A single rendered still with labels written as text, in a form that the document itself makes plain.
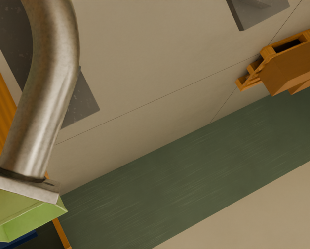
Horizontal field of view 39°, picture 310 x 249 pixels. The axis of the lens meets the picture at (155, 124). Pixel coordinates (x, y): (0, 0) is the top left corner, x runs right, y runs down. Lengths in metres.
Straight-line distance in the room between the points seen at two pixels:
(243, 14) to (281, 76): 4.42
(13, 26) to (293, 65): 4.60
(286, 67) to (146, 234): 3.08
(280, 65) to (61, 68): 4.55
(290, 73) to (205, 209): 2.67
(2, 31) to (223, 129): 6.69
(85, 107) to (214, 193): 6.35
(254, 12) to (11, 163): 0.23
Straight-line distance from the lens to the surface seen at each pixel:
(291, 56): 4.92
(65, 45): 0.28
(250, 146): 7.03
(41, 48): 0.28
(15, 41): 0.33
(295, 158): 7.27
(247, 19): 0.38
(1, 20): 0.34
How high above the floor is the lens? 1.26
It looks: 14 degrees down
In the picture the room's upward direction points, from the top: 151 degrees clockwise
